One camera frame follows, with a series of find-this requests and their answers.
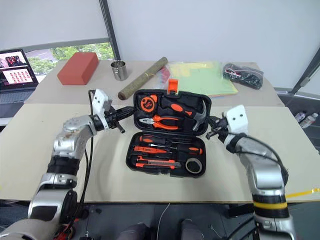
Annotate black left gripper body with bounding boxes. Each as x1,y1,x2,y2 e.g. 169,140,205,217
103,106,127,134

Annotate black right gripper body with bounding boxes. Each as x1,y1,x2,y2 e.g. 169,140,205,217
205,117,229,142

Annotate short orange black screwdriver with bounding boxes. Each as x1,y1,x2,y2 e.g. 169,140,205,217
148,142,204,157

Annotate long orange black screwdriver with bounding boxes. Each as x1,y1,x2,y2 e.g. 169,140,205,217
138,134,177,147

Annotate orange tester pen screwdriver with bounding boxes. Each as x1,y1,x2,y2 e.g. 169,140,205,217
133,145,169,154

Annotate black electrical tape roll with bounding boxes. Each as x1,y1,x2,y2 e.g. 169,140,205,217
184,157,204,175

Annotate orange black utility knife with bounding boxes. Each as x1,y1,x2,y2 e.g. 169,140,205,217
135,155,182,171

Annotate black plastic tool case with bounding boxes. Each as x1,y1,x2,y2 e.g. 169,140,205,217
125,79,213,179

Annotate orange black tape measure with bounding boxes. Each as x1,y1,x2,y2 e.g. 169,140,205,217
139,94,159,112

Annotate rolled brown mat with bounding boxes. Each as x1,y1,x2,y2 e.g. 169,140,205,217
117,56,169,101

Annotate stainless steel cup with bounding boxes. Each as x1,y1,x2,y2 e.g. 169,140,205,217
110,60,129,82

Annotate plastic bag of coloured paper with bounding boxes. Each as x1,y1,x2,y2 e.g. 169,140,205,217
154,60,240,100

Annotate red brick block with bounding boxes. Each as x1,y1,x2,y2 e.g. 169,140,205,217
56,51,100,87

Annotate small clear bottle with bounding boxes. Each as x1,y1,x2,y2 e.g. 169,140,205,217
294,110,307,124

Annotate small white bottle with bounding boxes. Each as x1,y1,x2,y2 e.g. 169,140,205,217
299,112,317,130

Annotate dark rounded shape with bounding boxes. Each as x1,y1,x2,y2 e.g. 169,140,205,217
117,222,149,240
180,218,204,240

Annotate open laptop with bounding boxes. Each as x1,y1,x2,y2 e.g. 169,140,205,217
0,47,40,119

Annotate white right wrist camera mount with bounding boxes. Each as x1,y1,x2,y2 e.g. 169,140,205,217
222,104,249,136

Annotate claw hammer with black handle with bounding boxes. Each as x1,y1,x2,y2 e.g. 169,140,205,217
159,95,209,132

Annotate orange handled pliers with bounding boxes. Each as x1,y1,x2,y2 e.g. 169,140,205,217
138,114,181,131

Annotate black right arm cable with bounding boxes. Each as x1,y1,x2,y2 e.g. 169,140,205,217
233,134,290,181

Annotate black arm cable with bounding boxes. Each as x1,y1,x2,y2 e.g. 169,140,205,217
74,88,99,209
233,134,290,181

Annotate bag of black cables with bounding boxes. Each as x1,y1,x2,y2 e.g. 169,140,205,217
222,62,264,90

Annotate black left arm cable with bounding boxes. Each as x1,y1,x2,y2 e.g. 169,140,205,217
74,88,99,209

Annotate dark window frame post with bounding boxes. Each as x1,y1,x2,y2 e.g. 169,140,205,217
98,0,122,62

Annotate black table frame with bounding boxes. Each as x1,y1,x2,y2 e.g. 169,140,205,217
0,199,256,219

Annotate dark slanted frame bar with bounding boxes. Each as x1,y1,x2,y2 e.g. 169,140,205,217
290,45,320,95

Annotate yellow strap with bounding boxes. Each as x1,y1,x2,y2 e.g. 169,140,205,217
285,187,320,199

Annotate thin white cable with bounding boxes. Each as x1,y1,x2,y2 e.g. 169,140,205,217
156,202,172,240

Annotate red wire bundle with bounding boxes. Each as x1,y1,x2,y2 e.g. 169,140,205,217
53,221,76,240

